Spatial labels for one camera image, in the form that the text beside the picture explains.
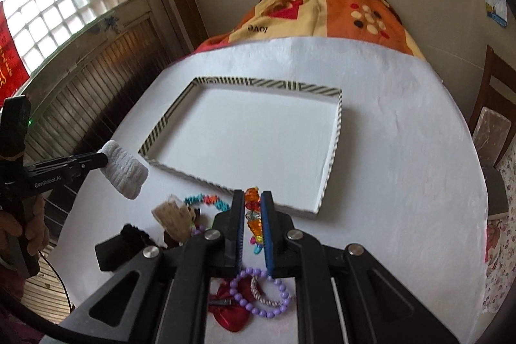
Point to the red satin bow clip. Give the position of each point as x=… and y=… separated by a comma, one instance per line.
x=230, y=315

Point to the orange patterned love blanket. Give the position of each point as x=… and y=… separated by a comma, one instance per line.
x=370, y=21

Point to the floral fabric bedding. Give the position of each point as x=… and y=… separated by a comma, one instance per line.
x=500, y=254

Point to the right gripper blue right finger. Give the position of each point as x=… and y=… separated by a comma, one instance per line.
x=279, y=254

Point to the black rectangular pouch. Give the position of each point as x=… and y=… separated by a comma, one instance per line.
x=114, y=252

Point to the striped white cardboard tray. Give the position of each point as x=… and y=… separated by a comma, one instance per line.
x=233, y=132

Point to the white lace tablecloth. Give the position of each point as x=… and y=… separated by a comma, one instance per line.
x=406, y=182

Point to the white knitted scrunchie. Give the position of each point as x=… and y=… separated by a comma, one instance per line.
x=125, y=173

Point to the operator left hand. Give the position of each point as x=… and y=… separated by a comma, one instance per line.
x=34, y=229

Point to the red hanging banner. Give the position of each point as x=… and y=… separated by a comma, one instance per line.
x=12, y=70

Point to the wooden chair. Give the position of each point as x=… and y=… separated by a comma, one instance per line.
x=492, y=126

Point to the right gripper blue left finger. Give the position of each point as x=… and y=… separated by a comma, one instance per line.
x=229, y=247

